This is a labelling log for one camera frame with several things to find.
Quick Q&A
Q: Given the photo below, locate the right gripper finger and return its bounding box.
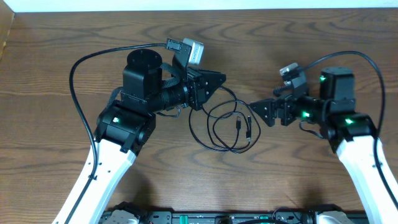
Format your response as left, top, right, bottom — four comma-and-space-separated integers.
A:
272, 85, 293, 96
249, 98, 277, 127

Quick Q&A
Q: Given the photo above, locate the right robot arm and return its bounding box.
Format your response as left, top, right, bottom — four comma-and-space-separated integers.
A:
250, 63, 397, 223

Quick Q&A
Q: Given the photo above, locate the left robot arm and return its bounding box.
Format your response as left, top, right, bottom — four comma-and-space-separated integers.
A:
54, 39, 226, 223

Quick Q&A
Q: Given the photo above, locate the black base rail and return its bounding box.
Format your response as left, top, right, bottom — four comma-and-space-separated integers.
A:
98, 202, 369, 224

